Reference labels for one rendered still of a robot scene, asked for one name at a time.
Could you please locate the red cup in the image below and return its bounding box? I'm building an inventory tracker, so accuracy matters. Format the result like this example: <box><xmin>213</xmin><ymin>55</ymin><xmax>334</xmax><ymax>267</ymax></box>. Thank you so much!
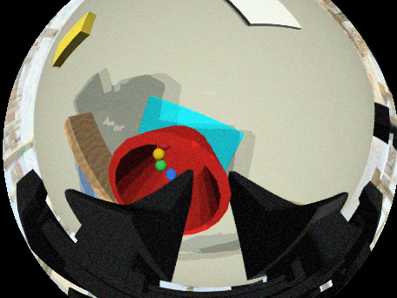
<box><xmin>109</xmin><ymin>125</ymin><xmax>232</xmax><ymax>235</ymax></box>

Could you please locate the yellow block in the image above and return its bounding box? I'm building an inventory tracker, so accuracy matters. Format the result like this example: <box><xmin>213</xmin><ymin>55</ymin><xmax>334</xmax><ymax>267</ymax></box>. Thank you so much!
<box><xmin>52</xmin><ymin>11</ymin><xmax>97</xmax><ymax>68</ymax></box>

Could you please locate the green marble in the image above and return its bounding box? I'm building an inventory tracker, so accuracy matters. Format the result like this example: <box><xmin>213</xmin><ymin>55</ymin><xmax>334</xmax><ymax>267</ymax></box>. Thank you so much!
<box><xmin>156</xmin><ymin>159</ymin><xmax>167</xmax><ymax>171</ymax></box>

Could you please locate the blue marble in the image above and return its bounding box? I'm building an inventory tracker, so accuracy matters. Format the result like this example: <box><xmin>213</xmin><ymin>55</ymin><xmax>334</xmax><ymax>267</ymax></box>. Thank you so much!
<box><xmin>166</xmin><ymin>169</ymin><xmax>178</xmax><ymax>180</ymax></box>

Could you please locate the light brown wooden plank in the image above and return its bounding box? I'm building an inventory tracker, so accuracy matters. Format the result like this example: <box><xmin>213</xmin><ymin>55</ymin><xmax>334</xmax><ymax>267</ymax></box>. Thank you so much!
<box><xmin>64</xmin><ymin>112</ymin><xmax>118</xmax><ymax>204</ymax></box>

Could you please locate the yellow marble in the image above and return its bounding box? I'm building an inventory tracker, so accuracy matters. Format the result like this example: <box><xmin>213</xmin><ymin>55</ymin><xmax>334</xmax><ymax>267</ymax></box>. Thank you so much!
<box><xmin>153</xmin><ymin>148</ymin><xmax>165</xmax><ymax>160</ymax></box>

